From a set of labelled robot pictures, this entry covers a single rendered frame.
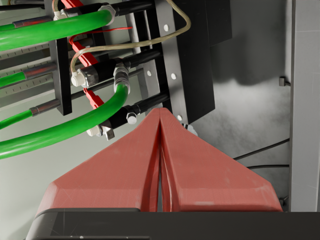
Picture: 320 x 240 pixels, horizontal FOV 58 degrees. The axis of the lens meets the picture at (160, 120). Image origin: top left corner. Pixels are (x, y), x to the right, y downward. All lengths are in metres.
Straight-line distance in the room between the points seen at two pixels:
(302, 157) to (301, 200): 0.08
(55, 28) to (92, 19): 0.04
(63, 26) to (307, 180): 0.38
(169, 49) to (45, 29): 0.28
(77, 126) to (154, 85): 0.31
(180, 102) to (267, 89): 0.17
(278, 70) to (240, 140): 0.19
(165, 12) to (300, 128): 0.26
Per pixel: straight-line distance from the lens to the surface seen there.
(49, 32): 0.24
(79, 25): 0.26
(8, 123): 0.61
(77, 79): 0.42
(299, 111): 0.43
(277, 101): 0.58
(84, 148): 0.79
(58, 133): 0.25
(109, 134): 0.42
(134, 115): 0.46
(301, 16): 0.39
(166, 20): 0.48
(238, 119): 0.64
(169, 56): 0.49
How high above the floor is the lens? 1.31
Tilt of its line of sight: 35 degrees down
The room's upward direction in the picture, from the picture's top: 118 degrees counter-clockwise
